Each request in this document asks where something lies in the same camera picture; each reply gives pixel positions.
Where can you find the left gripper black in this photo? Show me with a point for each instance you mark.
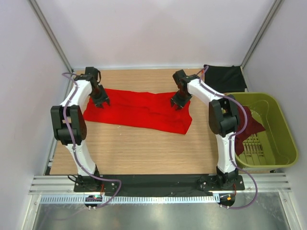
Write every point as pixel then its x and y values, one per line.
pixel 103 98

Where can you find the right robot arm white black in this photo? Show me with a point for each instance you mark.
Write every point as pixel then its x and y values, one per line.
pixel 224 121

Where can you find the left aluminium corner post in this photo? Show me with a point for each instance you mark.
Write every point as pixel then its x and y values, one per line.
pixel 48 30

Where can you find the dark red t-shirt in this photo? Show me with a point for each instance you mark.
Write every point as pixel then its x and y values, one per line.
pixel 253 127

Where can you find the bright red t-shirt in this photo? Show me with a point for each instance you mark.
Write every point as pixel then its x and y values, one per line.
pixel 141 109

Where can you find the right aluminium corner post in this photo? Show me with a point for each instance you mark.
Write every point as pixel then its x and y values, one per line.
pixel 262 30

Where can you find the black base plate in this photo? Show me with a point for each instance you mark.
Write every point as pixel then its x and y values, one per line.
pixel 181 185

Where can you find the folded black t-shirt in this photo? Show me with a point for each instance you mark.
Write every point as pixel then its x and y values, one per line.
pixel 225 79

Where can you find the aluminium corner post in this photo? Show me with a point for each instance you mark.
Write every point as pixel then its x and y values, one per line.
pixel 262 30
pixel 48 30

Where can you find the green plastic tub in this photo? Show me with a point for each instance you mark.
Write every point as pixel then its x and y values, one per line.
pixel 272 148

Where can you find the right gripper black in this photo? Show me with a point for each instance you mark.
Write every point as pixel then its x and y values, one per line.
pixel 174 100

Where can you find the slotted cable duct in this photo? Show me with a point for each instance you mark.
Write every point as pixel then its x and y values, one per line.
pixel 95 199

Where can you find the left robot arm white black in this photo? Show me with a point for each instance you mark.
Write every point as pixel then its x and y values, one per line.
pixel 70 129

